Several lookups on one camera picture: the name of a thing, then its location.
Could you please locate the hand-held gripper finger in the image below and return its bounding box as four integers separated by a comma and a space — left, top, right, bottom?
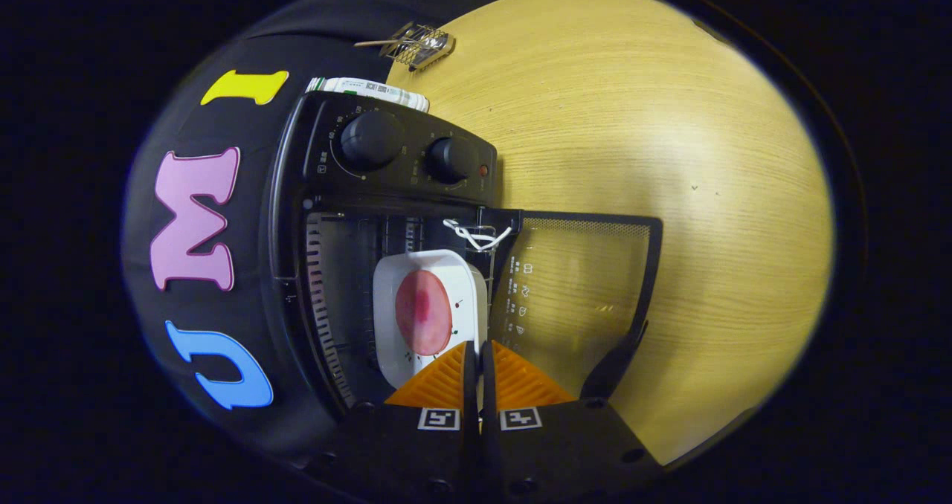
309, 340, 481, 504
480, 339, 666, 504

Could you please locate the pink round ham slice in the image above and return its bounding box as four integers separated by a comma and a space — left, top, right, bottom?
395, 269, 453, 357

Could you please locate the white square plate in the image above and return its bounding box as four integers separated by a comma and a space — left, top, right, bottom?
372, 249, 489, 390

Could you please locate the black toaster oven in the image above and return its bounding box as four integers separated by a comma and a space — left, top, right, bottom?
260, 90, 664, 423

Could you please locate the white bottle with green label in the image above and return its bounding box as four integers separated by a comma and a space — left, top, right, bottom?
306, 77, 431, 113

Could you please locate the white string loop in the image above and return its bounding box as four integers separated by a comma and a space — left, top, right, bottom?
443, 219, 514, 252

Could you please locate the wire mesh basket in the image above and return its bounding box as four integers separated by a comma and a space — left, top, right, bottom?
379, 22, 456, 72

